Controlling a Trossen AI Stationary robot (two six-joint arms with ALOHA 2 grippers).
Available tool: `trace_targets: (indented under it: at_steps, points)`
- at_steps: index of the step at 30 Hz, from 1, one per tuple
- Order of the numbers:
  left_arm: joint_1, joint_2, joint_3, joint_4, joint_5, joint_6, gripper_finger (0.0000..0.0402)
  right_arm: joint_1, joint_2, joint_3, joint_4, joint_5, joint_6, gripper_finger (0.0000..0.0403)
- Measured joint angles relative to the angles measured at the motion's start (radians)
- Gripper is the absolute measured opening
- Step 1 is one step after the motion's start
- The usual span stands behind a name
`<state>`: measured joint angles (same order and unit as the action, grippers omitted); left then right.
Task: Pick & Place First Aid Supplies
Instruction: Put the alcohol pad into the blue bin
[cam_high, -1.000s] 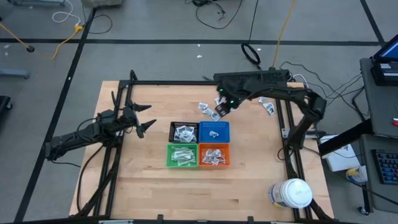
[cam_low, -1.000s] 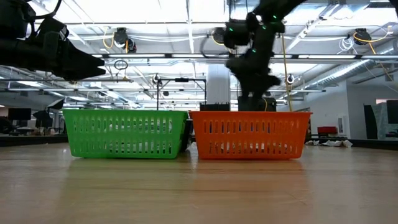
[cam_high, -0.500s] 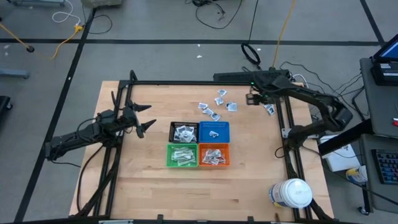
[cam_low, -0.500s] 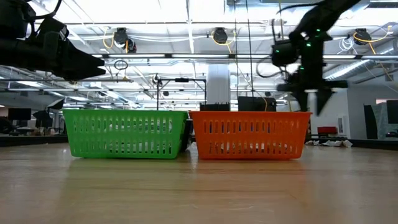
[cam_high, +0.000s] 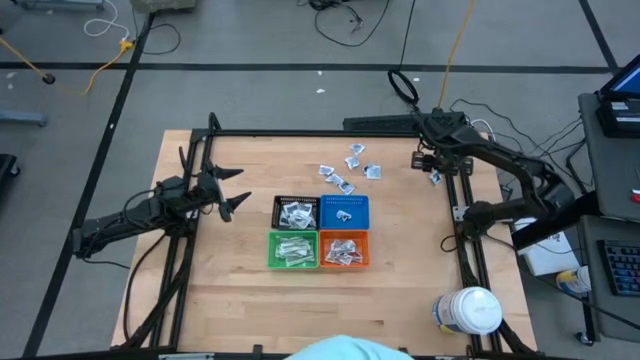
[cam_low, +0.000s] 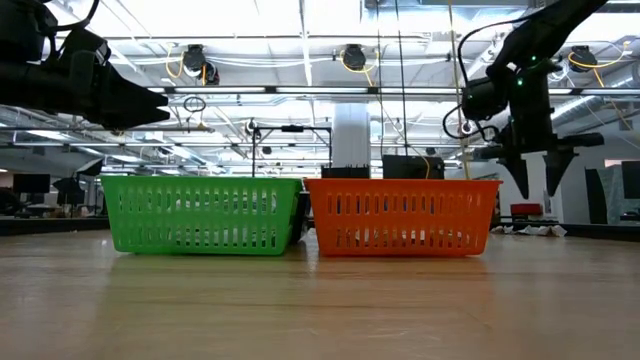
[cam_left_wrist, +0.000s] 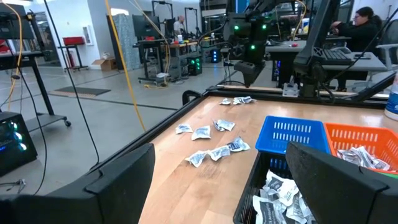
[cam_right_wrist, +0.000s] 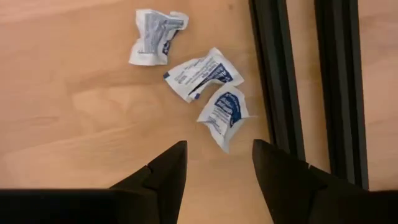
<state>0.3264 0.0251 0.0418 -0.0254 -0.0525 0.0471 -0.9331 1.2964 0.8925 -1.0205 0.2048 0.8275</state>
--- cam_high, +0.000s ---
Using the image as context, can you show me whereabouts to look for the white wipes canister yellow label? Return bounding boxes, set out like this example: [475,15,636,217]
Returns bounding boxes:
[555,265,594,296]

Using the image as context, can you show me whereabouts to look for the green plastic slotted basket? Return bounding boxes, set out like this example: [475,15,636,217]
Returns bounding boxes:
[267,230,321,272]

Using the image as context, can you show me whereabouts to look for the black equipment box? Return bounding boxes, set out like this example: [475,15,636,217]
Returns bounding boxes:
[419,110,467,132]

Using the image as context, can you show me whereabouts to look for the white lidded wipes canister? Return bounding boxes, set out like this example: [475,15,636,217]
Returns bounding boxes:
[431,285,504,337]

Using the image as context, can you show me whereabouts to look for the grey table foot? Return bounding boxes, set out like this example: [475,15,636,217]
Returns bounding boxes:
[9,0,107,12]
[0,108,50,128]

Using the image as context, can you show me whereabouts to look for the orange plastic slotted basket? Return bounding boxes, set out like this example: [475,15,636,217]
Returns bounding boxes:
[318,230,373,270]

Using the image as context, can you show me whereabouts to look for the black perforated strip box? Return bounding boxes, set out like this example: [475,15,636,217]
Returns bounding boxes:
[342,115,422,133]

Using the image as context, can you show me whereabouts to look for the thick black hanging cable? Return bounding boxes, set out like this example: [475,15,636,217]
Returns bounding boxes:
[387,0,422,114]

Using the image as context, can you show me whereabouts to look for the white floor cable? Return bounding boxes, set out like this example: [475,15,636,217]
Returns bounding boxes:
[82,0,132,42]

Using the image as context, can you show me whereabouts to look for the black computer keyboard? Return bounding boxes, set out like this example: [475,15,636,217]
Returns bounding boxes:
[596,238,640,297]

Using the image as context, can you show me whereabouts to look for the blue plastic slotted basket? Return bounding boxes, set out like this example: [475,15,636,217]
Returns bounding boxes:
[318,193,371,232]

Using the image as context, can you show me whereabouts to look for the person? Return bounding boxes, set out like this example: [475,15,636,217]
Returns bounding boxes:
[284,334,415,360]

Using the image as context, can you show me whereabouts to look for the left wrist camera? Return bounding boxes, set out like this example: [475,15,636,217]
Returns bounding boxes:
[155,175,189,202]

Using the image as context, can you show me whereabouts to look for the black desk support bar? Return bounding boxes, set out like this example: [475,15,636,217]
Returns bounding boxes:
[511,191,601,252]

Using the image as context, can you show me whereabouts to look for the black looped floor cable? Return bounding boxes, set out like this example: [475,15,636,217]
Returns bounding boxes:
[132,9,182,56]

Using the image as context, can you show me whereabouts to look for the black tangled floor cable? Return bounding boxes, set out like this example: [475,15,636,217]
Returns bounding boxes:
[297,0,391,49]

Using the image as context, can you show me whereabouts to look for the white cable by table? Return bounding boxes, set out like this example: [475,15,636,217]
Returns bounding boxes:
[468,117,499,144]

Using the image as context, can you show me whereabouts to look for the laptop with blue screen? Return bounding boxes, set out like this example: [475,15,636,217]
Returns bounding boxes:
[598,67,640,101]

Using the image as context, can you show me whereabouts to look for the white paper box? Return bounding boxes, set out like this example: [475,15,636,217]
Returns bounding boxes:
[514,219,582,278]

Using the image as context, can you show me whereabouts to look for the yellow extension cable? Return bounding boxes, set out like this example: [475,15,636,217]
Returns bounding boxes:
[0,35,136,97]

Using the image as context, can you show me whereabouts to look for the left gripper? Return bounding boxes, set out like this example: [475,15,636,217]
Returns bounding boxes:
[195,160,253,224]

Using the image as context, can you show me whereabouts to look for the yellow hanging cable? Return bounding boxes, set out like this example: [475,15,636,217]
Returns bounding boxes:
[436,0,477,112]

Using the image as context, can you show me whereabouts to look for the grey side desk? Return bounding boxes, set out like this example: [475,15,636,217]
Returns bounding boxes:
[577,91,640,222]
[574,214,640,344]

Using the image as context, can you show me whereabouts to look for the black plastic slotted basket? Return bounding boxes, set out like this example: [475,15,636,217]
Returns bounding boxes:
[271,194,322,231]

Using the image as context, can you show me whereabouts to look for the black metal table frame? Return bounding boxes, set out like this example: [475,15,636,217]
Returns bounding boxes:
[110,111,540,360]

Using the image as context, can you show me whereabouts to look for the black labelled device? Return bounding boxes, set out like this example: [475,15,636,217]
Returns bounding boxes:
[594,97,640,140]

